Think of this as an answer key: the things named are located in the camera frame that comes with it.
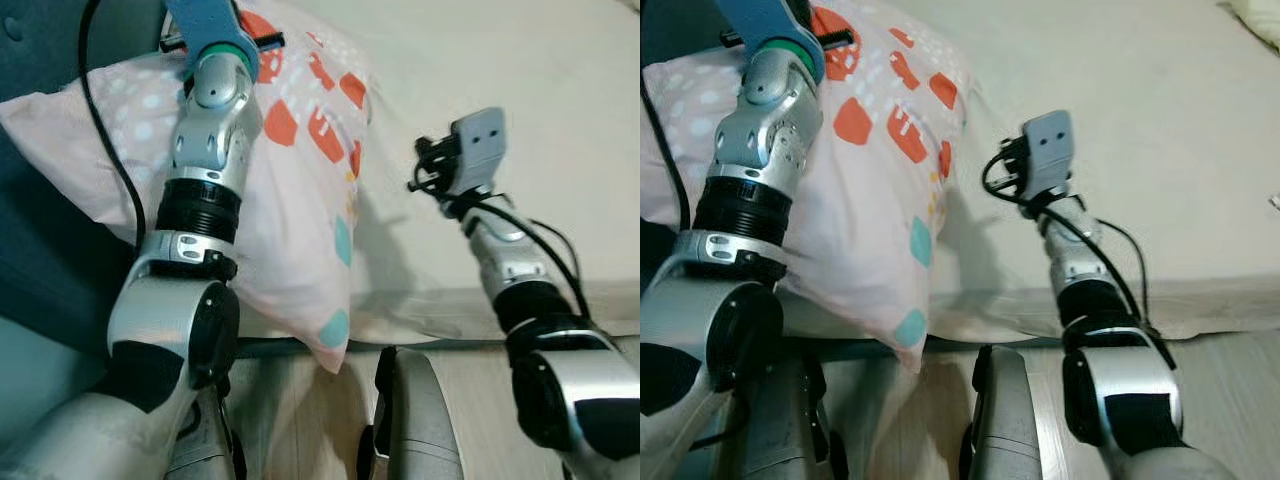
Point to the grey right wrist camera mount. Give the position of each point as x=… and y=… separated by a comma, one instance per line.
x=480, y=145
x=1048, y=150

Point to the grey right robot leg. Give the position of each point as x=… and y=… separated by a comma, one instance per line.
x=1010, y=420
x=420, y=420

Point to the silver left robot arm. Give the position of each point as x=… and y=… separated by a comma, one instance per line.
x=195, y=130
x=760, y=140

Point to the pink dotted pillow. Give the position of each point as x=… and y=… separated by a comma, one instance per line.
x=290, y=230
x=860, y=240

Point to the dark bed frame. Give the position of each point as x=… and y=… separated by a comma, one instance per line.
x=945, y=350
x=430, y=346

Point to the cream cartoon print quilt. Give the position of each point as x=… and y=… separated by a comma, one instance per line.
x=1260, y=20

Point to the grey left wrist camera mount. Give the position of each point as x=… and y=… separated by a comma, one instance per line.
x=765, y=25
x=205, y=25

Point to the grey left robot leg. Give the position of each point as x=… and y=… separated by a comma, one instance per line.
x=205, y=450
x=790, y=430

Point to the cream bed mattress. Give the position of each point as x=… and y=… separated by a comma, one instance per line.
x=1150, y=120
x=540, y=80

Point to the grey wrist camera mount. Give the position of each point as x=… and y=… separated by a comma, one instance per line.
x=205, y=25
x=1048, y=150
x=765, y=25
x=480, y=145

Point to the grey robot leg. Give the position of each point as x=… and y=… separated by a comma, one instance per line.
x=205, y=450
x=790, y=430
x=420, y=420
x=1010, y=420

